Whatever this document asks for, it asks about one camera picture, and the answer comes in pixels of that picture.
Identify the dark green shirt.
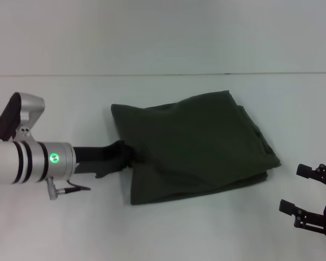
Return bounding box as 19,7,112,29
110,89,283,206

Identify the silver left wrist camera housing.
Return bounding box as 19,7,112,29
0,92,46,142

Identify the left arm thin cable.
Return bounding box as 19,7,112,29
66,179,92,191

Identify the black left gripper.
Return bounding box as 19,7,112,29
72,139,136,179

